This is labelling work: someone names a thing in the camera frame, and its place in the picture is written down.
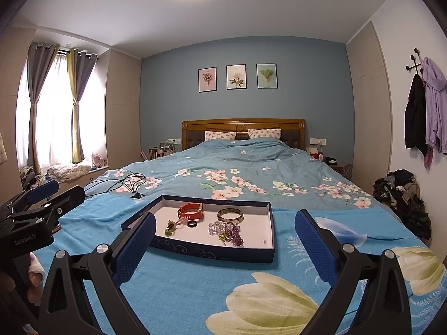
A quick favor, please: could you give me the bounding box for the wooden nightstand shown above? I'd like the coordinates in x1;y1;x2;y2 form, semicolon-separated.
325;157;354;179

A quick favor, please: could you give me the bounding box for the dark blue jewelry box tray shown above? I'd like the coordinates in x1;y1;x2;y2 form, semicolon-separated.
120;195;276;264

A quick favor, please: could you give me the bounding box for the floral white pillow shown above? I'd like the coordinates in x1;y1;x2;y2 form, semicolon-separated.
248;128;282;139
205;131;237;142

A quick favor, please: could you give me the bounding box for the purple beaded bracelet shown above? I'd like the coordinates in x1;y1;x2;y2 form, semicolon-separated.
223;222;245;248

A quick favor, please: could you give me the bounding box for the yellow and grey curtain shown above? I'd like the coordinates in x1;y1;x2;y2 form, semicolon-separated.
66;49;100;164

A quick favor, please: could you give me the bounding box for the white sheer curtain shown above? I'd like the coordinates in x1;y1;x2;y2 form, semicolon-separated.
17;52;105;168

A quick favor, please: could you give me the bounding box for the framed pink flower picture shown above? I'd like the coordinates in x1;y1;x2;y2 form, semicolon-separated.
198;66;217;93

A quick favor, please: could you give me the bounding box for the black jacket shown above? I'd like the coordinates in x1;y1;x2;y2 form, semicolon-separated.
405;73;428;157

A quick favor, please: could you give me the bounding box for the tall beige wardrobe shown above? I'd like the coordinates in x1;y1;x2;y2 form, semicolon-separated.
346;21;392;185

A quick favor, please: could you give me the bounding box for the black wall coat rack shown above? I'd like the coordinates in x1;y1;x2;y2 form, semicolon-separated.
406;48;425;74

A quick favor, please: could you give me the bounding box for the tortoiseshell bangle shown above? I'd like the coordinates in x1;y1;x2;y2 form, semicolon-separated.
217;208;244;222

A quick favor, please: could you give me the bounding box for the row of cosmetic bottles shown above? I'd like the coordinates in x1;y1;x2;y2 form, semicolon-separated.
141;143;175;161

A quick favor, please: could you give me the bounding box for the framed green leaf picture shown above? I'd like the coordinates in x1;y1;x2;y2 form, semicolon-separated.
256;63;279;89

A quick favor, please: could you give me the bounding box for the pile of dark clothes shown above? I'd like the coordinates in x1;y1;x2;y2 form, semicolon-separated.
372;169;432;240

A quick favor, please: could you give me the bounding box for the light blue floral blanket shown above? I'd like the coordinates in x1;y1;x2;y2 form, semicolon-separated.
31;195;447;335

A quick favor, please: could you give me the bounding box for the wooden bed headboard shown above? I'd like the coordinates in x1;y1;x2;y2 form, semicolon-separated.
182;119;306;152

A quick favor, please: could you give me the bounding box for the orange smart watch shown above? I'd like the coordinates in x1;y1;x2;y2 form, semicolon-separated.
177;202;204;221

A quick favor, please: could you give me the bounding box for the framed white flower picture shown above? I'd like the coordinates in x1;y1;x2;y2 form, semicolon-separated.
226;64;247;90

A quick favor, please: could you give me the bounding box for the person's left hand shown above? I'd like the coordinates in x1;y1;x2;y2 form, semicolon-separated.
28;253;47;299

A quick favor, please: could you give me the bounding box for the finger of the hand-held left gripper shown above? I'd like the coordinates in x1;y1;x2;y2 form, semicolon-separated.
7;186;86;231
0;180;60;217

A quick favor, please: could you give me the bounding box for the crumpled white bedding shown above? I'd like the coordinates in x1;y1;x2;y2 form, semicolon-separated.
47;163;91;182

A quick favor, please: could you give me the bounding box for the beige wall cabinet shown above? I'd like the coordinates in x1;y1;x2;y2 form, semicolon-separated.
105;49;143;168

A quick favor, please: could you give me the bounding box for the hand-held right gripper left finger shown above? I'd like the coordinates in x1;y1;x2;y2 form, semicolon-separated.
38;212;156;335

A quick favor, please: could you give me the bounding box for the black cable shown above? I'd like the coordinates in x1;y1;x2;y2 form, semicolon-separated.
84;171;147;199

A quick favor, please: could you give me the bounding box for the purple jacket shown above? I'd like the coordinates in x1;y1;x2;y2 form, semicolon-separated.
421;56;447;170

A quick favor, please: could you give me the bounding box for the pile of patterned clothes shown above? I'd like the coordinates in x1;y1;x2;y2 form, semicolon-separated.
19;166;47;189

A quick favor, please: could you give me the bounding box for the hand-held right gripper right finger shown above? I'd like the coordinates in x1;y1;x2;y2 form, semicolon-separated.
294;209;413;335

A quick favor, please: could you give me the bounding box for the window seat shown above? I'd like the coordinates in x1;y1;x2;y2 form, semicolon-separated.
52;166;109;191

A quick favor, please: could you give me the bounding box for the grey-blue floral duvet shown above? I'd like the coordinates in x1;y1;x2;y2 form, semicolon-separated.
84;137;372;213

